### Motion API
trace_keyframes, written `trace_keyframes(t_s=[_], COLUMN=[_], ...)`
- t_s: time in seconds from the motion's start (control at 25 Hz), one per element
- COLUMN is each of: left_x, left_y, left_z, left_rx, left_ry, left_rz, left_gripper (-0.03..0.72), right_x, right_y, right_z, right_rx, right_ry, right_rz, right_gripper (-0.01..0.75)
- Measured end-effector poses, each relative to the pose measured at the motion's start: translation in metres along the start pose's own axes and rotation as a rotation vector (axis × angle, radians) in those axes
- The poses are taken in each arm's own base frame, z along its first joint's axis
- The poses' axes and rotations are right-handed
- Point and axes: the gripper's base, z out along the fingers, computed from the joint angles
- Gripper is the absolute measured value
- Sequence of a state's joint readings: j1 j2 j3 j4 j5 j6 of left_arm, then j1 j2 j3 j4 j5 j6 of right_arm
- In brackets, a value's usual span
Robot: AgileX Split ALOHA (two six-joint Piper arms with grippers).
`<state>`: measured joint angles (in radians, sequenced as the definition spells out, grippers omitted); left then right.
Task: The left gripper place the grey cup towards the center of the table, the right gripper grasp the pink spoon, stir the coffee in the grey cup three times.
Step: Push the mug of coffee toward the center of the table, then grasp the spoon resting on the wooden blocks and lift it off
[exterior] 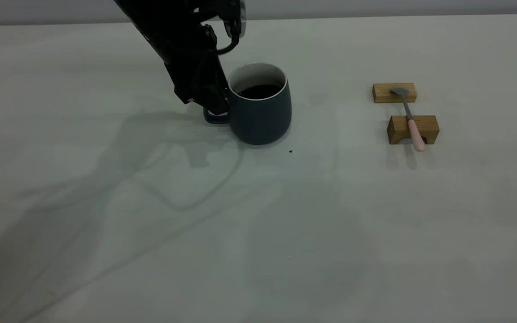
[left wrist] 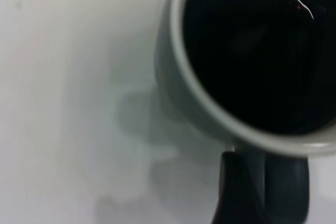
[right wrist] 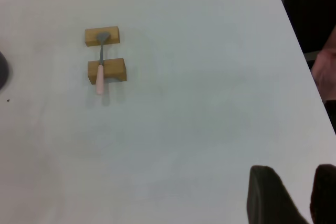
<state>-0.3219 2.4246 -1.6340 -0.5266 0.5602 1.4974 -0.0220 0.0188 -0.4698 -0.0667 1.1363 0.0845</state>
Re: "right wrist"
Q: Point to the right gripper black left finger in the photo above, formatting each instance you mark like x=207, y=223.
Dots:
x=270, y=200

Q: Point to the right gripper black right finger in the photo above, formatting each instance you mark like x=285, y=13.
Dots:
x=325, y=195

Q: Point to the dark grey ceramic mug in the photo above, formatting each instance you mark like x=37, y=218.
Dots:
x=4, y=72

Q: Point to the arched wooden block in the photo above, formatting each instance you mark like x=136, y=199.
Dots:
x=115, y=70

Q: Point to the rectangular wooden block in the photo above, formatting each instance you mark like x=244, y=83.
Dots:
x=90, y=37

